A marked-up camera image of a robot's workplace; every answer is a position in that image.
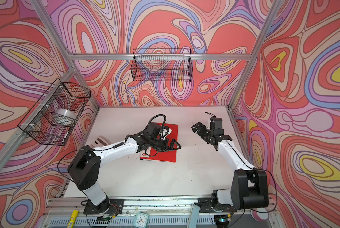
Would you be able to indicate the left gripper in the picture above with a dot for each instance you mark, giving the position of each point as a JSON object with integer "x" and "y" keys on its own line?
{"x": 165, "y": 147}

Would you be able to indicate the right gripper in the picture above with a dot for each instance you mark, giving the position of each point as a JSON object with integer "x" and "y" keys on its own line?
{"x": 203, "y": 127}

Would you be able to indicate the red folder with black interior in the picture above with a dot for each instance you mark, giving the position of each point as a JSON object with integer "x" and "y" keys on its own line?
{"x": 170, "y": 156}

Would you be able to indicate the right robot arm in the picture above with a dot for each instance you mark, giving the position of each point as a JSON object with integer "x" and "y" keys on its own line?
{"x": 249, "y": 186}

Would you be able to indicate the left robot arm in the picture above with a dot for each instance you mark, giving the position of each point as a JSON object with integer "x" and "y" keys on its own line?
{"x": 84, "y": 168}

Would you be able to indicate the white calculator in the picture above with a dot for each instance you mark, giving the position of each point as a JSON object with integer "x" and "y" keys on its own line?
{"x": 99, "y": 142}

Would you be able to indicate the small teal clock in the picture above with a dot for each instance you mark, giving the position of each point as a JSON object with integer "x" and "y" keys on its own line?
{"x": 141, "y": 220}

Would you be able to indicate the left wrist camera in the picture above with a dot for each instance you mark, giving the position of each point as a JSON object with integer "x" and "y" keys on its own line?
{"x": 154, "y": 130}

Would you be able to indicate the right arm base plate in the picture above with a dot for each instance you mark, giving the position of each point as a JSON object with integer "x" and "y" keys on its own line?
{"x": 209, "y": 205}

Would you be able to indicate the black wire basket back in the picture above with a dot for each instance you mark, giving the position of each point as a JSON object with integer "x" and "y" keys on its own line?
{"x": 162, "y": 64}

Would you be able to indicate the black wire basket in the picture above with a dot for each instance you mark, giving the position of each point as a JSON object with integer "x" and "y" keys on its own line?
{"x": 162, "y": 64}
{"x": 56, "y": 117}

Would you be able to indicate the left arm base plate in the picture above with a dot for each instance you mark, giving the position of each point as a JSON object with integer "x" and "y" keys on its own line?
{"x": 108, "y": 206}

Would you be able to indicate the black wire basket left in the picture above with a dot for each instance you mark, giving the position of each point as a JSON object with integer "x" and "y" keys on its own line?
{"x": 56, "y": 117}

